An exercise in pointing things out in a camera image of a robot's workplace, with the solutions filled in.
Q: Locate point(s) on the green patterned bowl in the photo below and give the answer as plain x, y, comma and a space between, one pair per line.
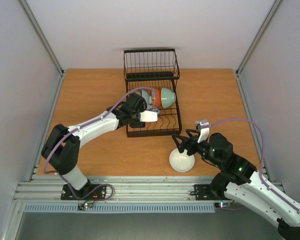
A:
147, 97

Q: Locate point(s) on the left green circuit board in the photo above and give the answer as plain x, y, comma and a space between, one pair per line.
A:
85, 206

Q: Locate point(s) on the grey slotted cable duct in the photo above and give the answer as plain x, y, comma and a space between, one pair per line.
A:
120, 208

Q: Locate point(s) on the plain mint green bowl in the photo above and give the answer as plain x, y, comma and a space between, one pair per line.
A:
168, 97

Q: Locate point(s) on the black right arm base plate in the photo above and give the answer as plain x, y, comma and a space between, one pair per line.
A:
203, 192

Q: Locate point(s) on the orange bowl white inside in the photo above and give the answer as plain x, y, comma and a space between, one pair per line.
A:
156, 98

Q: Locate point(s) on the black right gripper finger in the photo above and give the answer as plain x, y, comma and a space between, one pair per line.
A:
192, 133
180, 142

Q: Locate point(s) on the aluminium rail frame front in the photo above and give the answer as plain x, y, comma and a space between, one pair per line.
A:
127, 189

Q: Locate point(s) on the green circuit board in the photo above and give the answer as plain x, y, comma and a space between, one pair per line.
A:
222, 204
85, 206

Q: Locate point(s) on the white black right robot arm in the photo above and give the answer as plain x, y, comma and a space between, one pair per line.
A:
240, 181

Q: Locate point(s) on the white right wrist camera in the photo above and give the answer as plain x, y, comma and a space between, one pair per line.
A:
203, 129

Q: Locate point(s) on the red white patterned bowl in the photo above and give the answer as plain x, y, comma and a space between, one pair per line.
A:
153, 109

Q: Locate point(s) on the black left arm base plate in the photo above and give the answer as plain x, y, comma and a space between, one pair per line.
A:
89, 192

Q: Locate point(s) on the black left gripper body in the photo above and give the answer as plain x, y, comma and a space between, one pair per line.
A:
135, 116

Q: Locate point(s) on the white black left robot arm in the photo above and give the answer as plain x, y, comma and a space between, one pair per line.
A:
62, 146

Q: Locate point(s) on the black wire dish rack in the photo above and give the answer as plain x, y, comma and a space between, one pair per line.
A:
155, 68

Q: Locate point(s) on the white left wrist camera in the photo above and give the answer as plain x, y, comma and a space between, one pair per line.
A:
148, 116

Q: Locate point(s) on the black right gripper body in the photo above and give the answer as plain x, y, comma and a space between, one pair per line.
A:
190, 144

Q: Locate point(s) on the right green circuit board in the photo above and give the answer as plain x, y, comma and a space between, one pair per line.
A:
222, 204

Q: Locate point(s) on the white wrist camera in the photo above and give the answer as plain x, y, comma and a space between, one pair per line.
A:
148, 116
203, 129

